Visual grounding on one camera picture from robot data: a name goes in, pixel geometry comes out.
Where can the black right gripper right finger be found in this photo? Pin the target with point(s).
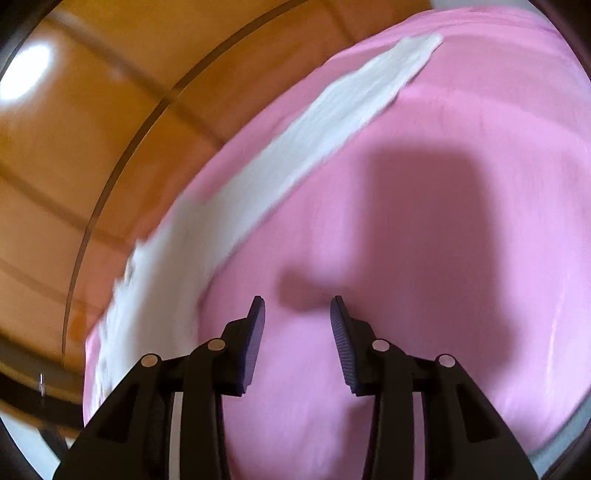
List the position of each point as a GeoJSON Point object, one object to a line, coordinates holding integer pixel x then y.
{"type": "Point", "coordinates": [465, 437]}

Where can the pink bedspread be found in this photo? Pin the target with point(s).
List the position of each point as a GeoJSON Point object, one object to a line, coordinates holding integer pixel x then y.
{"type": "Point", "coordinates": [457, 221]}

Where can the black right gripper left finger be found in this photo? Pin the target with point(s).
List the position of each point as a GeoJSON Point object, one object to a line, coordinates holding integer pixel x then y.
{"type": "Point", "coordinates": [129, 435]}

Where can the wooden panelled headboard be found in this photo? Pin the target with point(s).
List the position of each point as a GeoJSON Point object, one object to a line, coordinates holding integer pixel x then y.
{"type": "Point", "coordinates": [124, 102]}

